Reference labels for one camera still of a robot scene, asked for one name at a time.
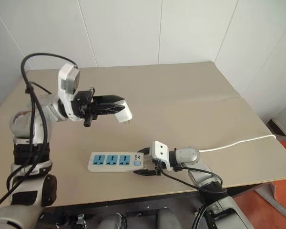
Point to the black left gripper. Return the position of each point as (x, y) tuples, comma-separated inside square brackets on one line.
[(82, 105)]

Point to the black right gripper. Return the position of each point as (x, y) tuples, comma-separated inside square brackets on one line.
[(156, 164)]

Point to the white charger plug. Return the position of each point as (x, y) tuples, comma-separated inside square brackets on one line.
[(124, 114)]

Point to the white power strip blue sockets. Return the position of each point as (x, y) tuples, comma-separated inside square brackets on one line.
[(114, 160)]

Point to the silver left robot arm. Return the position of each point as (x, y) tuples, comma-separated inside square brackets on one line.
[(26, 124)]

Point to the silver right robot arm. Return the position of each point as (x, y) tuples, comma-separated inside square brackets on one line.
[(200, 171)]

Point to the grey rounded shape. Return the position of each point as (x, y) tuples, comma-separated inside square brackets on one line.
[(168, 218), (115, 220)]

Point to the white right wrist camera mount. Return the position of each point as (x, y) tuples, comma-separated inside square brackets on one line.
[(160, 152)]

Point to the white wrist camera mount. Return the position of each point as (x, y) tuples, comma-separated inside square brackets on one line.
[(67, 81), (160, 152)]

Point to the black table frame bar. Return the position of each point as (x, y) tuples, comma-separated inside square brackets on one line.
[(133, 206)]

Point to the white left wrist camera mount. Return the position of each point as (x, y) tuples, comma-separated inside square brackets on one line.
[(67, 81)]

